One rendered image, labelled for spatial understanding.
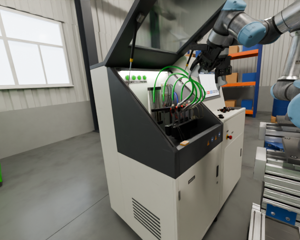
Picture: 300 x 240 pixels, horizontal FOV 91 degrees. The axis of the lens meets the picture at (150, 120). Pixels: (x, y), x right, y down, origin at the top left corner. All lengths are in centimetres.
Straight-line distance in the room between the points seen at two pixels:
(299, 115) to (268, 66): 693
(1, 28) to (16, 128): 209
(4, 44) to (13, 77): 67
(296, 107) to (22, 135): 456
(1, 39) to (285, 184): 478
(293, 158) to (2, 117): 451
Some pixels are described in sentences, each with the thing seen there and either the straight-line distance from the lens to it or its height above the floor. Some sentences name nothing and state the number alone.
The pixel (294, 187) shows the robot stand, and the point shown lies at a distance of 76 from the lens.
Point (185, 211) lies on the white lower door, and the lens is 111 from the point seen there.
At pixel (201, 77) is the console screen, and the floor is 135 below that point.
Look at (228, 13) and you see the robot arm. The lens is 74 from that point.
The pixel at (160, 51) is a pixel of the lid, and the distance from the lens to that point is 131.
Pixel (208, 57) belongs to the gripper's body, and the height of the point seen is 141.
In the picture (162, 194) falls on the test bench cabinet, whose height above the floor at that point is 64.
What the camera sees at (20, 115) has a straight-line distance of 451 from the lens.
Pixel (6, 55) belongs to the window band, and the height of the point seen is 215.
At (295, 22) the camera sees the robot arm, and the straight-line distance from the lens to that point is 77.
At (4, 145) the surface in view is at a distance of 455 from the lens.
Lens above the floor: 129
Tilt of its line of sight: 13 degrees down
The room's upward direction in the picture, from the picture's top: 4 degrees counter-clockwise
